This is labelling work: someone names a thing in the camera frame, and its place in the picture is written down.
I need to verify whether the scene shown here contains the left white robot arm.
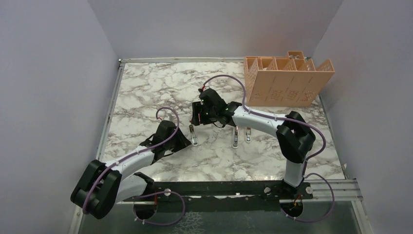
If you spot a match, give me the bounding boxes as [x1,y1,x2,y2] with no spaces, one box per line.
[70,120,191,219]

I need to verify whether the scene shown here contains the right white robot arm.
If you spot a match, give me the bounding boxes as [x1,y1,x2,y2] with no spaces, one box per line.
[190,89,316,198]

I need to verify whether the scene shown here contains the orange desk organizer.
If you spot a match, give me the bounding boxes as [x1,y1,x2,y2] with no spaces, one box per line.
[244,51,335,107]

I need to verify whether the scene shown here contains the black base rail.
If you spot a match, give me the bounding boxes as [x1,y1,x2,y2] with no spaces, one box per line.
[126,180,313,213]

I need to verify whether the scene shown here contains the aluminium table frame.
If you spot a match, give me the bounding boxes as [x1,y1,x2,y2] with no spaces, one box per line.
[68,57,372,234]

